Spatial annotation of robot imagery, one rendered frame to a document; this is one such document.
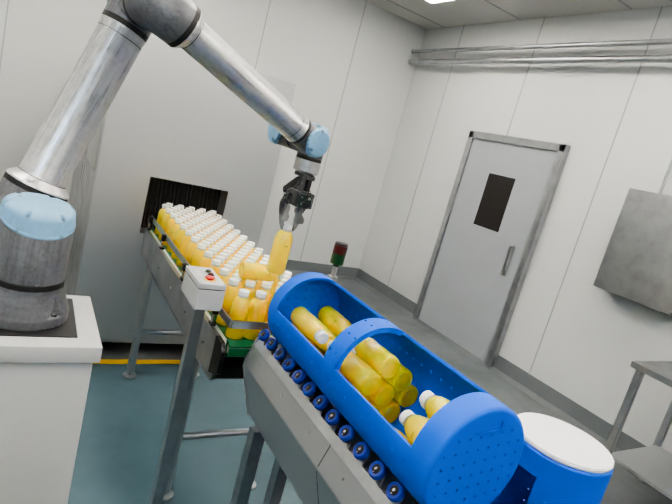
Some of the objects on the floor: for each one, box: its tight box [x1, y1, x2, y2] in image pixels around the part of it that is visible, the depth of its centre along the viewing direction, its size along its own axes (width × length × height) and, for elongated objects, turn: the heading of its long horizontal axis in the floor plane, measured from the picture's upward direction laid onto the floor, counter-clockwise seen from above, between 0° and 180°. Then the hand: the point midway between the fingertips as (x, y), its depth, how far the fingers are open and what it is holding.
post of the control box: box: [149, 307, 205, 504], centre depth 200 cm, size 4×4×100 cm
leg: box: [263, 458, 287, 504], centre depth 200 cm, size 6×6×63 cm
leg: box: [230, 425, 264, 504], centre depth 193 cm, size 6×6×63 cm
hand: (287, 225), depth 185 cm, fingers closed on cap, 4 cm apart
